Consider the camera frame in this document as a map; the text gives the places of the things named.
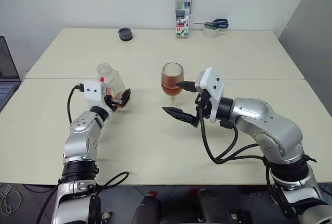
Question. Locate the dark rounded shape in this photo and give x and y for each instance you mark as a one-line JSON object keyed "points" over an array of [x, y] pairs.
{"points": [[147, 211], [212, 208]]}

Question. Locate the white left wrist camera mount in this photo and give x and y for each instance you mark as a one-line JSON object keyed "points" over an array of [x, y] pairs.
{"points": [[93, 90]]}

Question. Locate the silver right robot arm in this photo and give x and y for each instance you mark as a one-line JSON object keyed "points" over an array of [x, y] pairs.
{"points": [[259, 115]]}

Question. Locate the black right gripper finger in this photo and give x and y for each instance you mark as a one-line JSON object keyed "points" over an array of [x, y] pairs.
{"points": [[188, 86], [181, 115]]}

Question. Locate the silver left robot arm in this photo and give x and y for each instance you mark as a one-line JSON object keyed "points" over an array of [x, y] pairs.
{"points": [[83, 128]]}

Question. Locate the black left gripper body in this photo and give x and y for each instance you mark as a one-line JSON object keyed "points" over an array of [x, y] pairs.
{"points": [[107, 104]]}

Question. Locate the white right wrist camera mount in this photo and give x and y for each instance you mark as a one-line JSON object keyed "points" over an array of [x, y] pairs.
{"points": [[214, 84]]}

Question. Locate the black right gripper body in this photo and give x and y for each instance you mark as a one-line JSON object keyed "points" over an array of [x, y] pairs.
{"points": [[206, 110]]}

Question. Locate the clear plastic drink bottle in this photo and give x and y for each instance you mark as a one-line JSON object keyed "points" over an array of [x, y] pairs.
{"points": [[114, 78]]}

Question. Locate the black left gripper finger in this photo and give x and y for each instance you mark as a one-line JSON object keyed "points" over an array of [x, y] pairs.
{"points": [[126, 97]]}

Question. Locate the grey partition panel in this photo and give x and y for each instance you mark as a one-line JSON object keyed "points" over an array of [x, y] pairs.
{"points": [[311, 53]]}

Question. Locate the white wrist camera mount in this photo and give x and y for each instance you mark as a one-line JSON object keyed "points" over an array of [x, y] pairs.
{"points": [[214, 84], [93, 90]]}

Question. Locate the grey laptop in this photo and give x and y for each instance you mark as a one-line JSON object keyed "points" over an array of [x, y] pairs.
{"points": [[7, 66]]}

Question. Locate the marker pen set box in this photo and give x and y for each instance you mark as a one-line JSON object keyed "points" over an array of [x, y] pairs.
{"points": [[182, 14]]}

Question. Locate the clear wine glass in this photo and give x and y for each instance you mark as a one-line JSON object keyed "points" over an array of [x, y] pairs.
{"points": [[171, 78]]}

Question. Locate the dark grey tape roll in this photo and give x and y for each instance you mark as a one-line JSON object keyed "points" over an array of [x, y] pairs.
{"points": [[125, 34]]}

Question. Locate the clear tape roll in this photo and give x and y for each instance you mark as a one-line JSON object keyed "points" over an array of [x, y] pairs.
{"points": [[210, 33]]}

